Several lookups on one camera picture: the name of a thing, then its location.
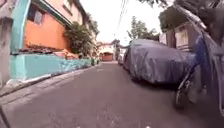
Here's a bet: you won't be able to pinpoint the grey asphalt road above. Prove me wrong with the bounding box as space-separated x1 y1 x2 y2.
0 61 224 128

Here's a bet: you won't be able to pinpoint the green bush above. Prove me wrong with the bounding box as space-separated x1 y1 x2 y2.
63 21 96 58

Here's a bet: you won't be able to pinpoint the car under grey cover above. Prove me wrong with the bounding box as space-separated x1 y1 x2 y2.
122 38 198 85

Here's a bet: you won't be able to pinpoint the tree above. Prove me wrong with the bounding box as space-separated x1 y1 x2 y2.
126 15 160 42

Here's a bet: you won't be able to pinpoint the brown building with window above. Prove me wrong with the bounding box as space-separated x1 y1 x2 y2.
158 20 201 52

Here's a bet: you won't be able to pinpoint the orange building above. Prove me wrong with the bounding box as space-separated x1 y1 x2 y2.
10 0 98 56

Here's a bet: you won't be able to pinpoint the grey concrete kerb strip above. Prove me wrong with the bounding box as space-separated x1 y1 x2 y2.
0 63 101 98

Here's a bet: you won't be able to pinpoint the blue tricycle vehicle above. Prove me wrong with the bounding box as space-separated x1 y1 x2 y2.
172 0 224 118

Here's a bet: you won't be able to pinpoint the grey concrete pillar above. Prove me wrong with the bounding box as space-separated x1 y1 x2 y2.
0 0 18 88

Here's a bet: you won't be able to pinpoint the overhead wires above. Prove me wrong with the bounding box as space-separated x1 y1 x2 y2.
115 0 130 33

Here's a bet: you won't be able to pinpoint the turquoise low wall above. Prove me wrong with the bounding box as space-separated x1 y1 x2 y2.
9 53 100 81

